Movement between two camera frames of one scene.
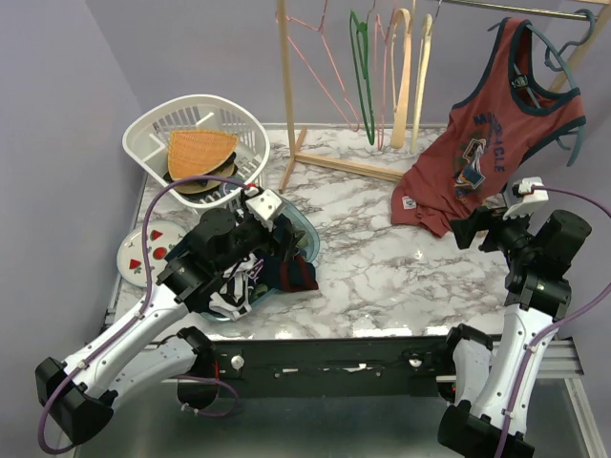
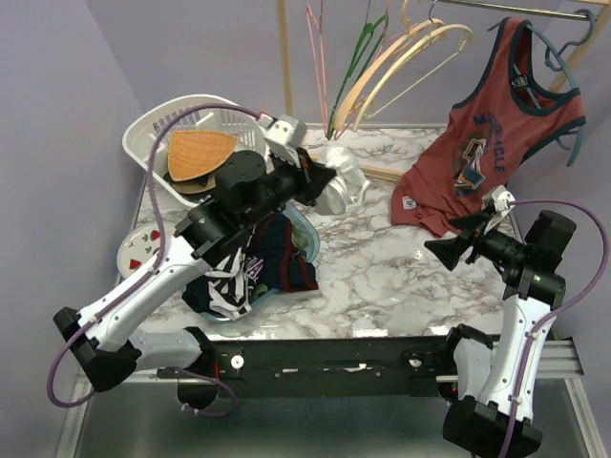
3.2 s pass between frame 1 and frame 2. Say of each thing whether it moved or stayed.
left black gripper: moved
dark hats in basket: stayed
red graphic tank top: stayed
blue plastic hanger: stayed
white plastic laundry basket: stayed
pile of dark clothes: stayed
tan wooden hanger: moved
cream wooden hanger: moved
